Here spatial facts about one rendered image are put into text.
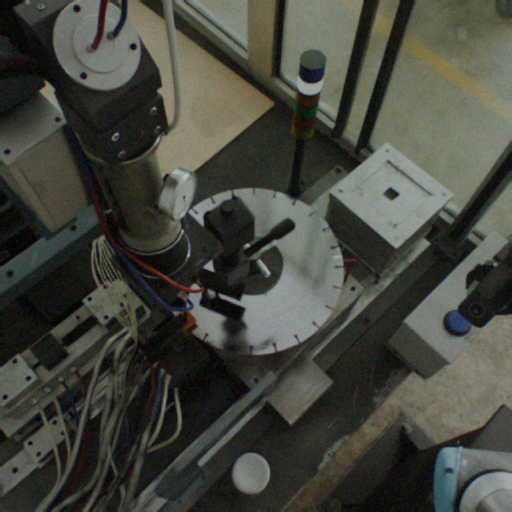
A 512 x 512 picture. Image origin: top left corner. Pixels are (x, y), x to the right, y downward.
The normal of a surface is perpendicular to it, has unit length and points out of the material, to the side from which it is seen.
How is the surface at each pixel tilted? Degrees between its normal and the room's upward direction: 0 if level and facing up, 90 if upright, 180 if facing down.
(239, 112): 0
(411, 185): 0
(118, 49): 45
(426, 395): 0
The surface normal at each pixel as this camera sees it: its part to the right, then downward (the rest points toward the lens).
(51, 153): 0.69, 0.66
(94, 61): 0.51, 0.17
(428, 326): 0.02, -0.42
